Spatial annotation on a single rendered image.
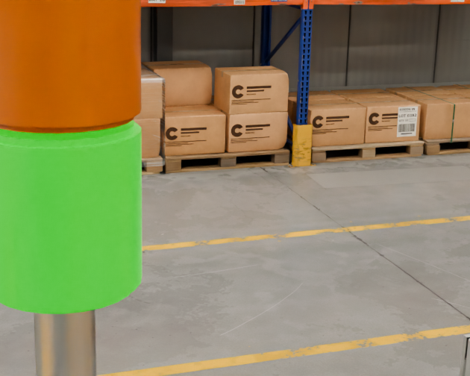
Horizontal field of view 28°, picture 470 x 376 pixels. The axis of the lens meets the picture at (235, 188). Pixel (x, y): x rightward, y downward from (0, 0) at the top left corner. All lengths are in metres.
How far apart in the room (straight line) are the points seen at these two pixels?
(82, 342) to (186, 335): 5.00
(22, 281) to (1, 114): 0.05
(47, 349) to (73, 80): 0.09
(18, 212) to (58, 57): 0.05
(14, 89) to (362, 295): 5.70
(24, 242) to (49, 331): 0.04
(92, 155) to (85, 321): 0.06
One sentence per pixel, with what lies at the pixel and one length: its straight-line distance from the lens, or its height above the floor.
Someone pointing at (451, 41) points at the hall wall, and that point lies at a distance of 10.99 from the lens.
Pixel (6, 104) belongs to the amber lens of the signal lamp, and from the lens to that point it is 0.27.
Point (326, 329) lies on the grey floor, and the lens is 5.44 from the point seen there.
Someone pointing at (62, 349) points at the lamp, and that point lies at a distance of 0.31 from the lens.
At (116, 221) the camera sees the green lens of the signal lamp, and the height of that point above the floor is 2.19.
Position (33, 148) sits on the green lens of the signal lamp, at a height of 2.21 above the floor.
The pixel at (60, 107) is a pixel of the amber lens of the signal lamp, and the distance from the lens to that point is 0.26.
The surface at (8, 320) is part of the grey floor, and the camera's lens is 5.57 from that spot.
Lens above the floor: 2.28
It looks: 16 degrees down
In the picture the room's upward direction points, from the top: 1 degrees clockwise
